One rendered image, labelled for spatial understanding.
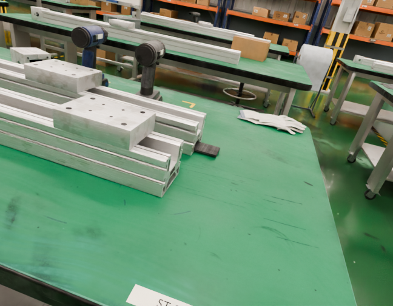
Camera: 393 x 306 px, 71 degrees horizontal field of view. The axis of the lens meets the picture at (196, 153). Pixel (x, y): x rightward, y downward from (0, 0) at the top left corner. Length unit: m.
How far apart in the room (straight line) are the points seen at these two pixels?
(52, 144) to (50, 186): 0.09
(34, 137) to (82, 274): 0.32
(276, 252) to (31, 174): 0.47
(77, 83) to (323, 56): 3.63
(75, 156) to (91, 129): 0.09
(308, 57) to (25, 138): 3.73
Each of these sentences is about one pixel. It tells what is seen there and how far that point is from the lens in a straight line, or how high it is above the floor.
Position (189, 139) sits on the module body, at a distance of 0.67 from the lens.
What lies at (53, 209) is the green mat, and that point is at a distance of 0.52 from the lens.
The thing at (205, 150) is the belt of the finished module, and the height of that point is 0.79.
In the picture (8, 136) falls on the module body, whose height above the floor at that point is 0.81.
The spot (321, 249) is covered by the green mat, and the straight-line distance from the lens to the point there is 0.55.
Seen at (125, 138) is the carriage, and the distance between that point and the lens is 0.50.
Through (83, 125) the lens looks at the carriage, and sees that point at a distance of 0.54.
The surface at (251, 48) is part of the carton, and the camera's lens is 2.54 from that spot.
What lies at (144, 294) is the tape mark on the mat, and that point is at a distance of 0.40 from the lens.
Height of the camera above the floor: 1.11
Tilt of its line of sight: 28 degrees down
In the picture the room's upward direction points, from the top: 11 degrees clockwise
